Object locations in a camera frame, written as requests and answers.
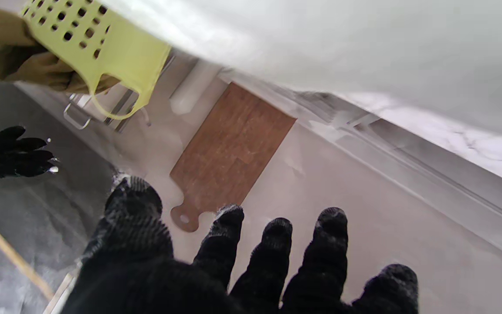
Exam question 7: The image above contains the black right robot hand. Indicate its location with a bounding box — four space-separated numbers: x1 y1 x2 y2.
0 126 60 178

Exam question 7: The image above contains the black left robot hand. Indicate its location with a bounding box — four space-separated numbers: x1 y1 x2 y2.
61 176 419 314

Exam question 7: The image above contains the brown pillowcase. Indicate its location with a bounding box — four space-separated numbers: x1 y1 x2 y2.
0 8 121 94

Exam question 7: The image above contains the white pillow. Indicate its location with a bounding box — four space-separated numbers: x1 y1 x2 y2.
103 0 502 136

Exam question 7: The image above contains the yellow perforated laundry basket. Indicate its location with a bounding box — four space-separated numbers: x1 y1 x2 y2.
20 0 173 120

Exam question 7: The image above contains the orange strip on backdrop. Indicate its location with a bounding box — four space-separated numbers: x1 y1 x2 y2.
0 205 55 301

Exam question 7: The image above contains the large steel stock pot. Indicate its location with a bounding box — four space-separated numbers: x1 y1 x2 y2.
63 83 152 133

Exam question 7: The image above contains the brown wooden cutting board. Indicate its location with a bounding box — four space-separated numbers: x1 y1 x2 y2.
170 82 297 233

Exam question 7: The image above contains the dark wall panel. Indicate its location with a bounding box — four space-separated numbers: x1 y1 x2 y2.
0 61 123 314

